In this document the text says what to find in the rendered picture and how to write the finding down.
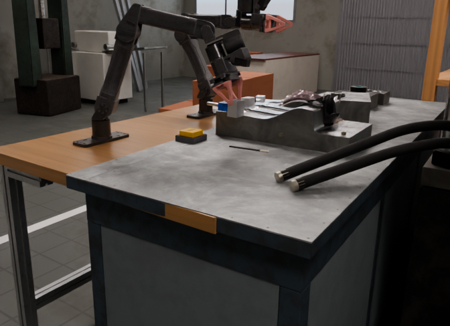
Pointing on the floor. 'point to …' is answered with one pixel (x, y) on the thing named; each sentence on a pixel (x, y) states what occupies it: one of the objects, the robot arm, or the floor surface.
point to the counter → (287, 71)
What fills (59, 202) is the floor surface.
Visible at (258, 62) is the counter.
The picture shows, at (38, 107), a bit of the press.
